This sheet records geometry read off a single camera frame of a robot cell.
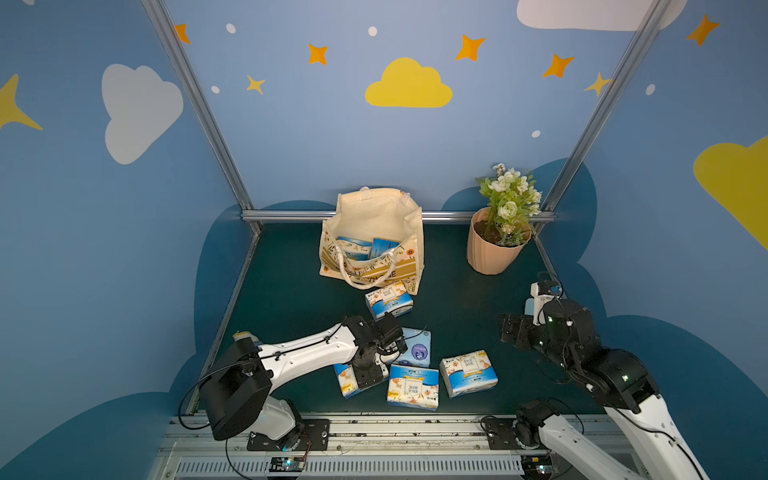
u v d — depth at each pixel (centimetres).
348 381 75
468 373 78
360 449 73
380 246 101
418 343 85
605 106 86
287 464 70
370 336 60
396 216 100
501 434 75
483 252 98
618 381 42
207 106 86
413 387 76
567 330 46
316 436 74
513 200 89
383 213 101
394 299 93
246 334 90
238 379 47
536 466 71
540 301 59
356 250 102
